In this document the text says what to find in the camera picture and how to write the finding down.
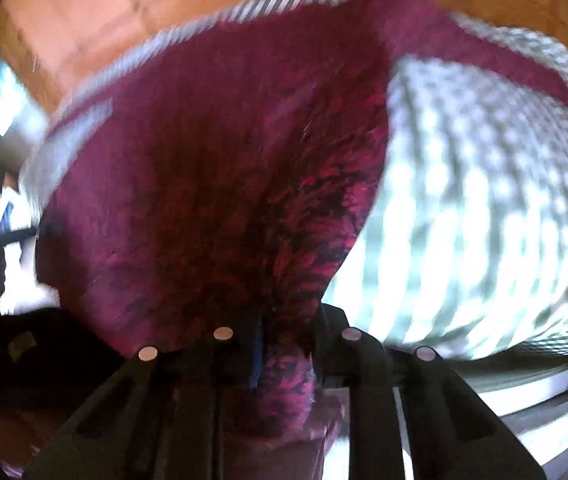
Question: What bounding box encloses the green checked bed sheet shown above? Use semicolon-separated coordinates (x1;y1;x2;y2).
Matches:
19;0;568;396

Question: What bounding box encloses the maroon knit garment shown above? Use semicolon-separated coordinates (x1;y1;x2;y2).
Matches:
34;0;568;443

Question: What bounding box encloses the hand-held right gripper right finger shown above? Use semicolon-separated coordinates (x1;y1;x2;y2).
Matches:
313;303;549;480

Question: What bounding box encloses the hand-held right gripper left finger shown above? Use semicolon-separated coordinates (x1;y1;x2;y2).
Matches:
23;319;267;480

